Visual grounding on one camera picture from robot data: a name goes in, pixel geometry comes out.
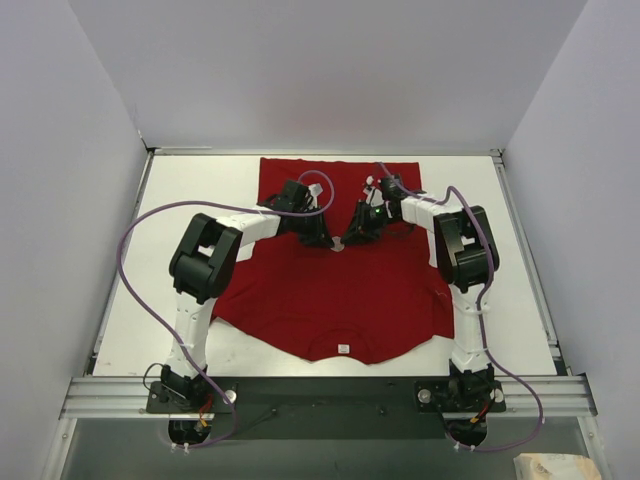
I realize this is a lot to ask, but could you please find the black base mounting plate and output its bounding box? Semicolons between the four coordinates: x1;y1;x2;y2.
146;377;506;443

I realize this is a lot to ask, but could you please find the red t-shirt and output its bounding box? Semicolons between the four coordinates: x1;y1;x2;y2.
212;157;457;365

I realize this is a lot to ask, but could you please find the aluminium frame rail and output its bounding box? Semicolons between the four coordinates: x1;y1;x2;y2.
59;376;597;419

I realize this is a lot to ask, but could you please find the beige cardboard box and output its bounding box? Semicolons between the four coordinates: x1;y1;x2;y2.
513;453;602;480

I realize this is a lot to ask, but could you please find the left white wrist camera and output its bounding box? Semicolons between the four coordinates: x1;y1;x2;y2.
308;183;323;199

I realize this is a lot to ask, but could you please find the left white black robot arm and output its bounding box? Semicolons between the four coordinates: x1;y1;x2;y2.
161;180;333;412

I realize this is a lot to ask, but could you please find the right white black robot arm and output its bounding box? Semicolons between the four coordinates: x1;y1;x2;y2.
341;174;500;382

